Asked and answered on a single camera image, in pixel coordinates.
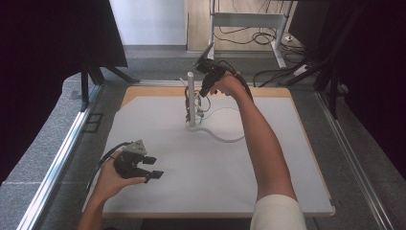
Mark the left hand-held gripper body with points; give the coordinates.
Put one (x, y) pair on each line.
(129, 166)

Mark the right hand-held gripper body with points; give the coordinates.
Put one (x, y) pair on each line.
(212, 70)

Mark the white key holder stand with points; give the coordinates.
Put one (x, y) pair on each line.
(191, 105)

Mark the person's right hand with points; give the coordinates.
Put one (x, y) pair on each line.
(231, 86)

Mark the person's left hand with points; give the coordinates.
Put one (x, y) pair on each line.
(108, 185)

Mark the white table mat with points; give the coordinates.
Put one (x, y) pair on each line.
(191, 166)

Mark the white power strip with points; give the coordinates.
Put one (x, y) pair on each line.
(301, 70)

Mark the black stand legs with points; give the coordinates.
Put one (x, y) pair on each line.
(95, 76)
(332, 83)

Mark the white sleeve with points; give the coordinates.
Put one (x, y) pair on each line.
(277, 214)

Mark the black curtain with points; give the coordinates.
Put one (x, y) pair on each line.
(54, 41)
(373, 64)

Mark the white metal desk frame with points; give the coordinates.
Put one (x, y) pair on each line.
(245, 19)

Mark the aluminium rail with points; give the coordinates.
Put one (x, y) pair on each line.
(54, 174)
(354, 163)

